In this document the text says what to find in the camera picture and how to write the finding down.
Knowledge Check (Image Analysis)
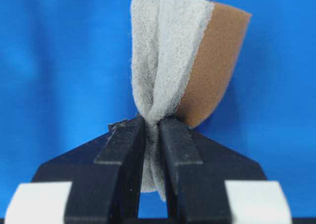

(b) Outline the grey and brown sponge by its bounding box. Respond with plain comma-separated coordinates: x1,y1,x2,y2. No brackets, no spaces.
130,0,251,200

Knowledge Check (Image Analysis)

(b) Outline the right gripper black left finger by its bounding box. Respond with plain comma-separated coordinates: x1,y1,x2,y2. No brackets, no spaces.
32,116,145,224

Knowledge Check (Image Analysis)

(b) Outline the blue table cloth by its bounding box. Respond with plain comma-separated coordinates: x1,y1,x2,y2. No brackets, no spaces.
0,0,316,217

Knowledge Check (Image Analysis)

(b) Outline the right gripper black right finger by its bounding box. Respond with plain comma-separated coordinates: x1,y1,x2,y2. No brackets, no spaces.
159,117,266,224

